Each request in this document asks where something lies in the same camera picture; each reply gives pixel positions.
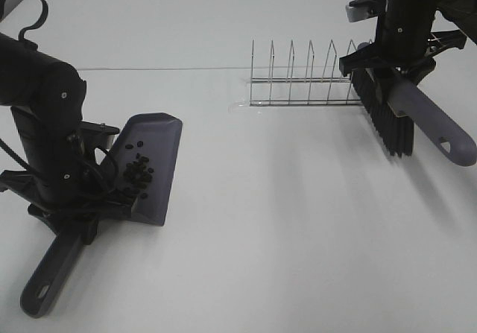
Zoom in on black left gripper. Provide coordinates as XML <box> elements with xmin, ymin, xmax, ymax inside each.
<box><xmin>1</xmin><ymin>146</ymin><xmax>138</xmax><ymax>244</ymax></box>

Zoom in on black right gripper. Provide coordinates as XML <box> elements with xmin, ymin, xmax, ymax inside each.
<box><xmin>339</xmin><ymin>16</ymin><xmax>467</xmax><ymax>83</ymax></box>

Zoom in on purple brush black bristles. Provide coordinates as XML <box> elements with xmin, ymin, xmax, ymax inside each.
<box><xmin>352</xmin><ymin>68</ymin><xmax>476</xmax><ymax>167</ymax></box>

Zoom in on pile of coffee beans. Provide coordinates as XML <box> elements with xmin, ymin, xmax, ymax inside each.
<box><xmin>113</xmin><ymin>140</ymin><xmax>154</xmax><ymax>200</ymax></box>

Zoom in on purple plastic dustpan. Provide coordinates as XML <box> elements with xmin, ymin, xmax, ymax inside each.
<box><xmin>20</xmin><ymin>113</ymin><xmax>183</xmax><ymax>318</ymax></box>

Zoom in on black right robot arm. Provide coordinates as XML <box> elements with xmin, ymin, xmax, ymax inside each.
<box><xmin>339</xmin><ymin>0</ymin><xmax>476</xmax><ymax>83</ymax></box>

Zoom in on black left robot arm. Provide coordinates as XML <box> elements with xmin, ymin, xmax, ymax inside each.
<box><xmin>1</xmin><ymin>35</ymin><xmax>120</xmax><ymax>244</ymax></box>

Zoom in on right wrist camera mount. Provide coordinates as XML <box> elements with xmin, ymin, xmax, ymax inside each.
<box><xmin>345</xmin><ymin>0</ymin><xmax>387</xmax><ymax>23</ymax></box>

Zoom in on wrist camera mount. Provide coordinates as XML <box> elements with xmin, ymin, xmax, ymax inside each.
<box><xmin>80</xmin><ymin>121</ymin><xmax>120</xmax><ymax>151</ymax></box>
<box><xmin>345</xmin><ymin>0</ymin><xmax>387</xmax><ymax>23</ymax></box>

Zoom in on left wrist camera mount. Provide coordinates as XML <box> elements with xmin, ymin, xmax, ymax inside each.
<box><xmin>80</xmin><ymin>121</ymin><xmax>120</xmax><ymax>151</ymax></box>

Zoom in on chrome wire dish rack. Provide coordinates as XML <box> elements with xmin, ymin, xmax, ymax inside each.
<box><xmin>228</xmin><ymin>40</ymin><xmax>362</xmax><ymax>112</ymax></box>

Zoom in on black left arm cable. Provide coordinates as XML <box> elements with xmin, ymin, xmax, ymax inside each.
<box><xmin>0</xmin><ymin>0</ymin><xmax>120</xmax><ymax>207</ymax></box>

